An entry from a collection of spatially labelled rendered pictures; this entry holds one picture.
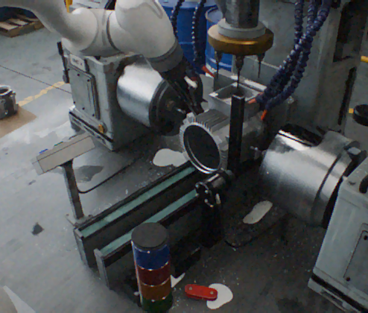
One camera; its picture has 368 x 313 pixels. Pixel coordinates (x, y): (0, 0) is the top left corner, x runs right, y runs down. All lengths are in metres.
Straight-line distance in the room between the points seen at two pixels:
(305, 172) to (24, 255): 0.82
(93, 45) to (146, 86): 0.37
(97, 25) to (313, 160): 0.59
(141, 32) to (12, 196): 0.80
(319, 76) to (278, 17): 0.22
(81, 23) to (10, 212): 0.71
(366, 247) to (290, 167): 0.26
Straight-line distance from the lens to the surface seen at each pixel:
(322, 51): 1.20
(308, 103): 1.28
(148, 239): 0.63
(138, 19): 0.88
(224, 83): 1.30
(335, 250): 0.99
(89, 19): 0.96
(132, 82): 1.33
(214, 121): 1.12
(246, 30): 1.06
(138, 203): 1.13
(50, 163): 1.10
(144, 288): 0.71
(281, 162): 0.98
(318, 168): 0.95
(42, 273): 1.18
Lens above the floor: 1.69
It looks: 36 degrees down
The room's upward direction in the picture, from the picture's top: straight up
